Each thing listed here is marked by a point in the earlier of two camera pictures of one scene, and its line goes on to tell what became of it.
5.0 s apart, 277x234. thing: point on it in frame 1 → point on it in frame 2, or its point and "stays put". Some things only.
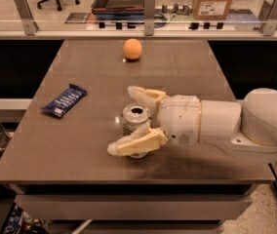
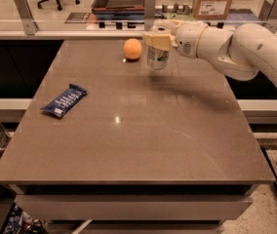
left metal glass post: (30, 24) stays put
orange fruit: (132, 49) stays put
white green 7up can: (133, 117) → (157, 58)
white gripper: (180, 119) → (187, 38)
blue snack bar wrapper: (66, 99) stays put
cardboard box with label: (212, 2) stays put
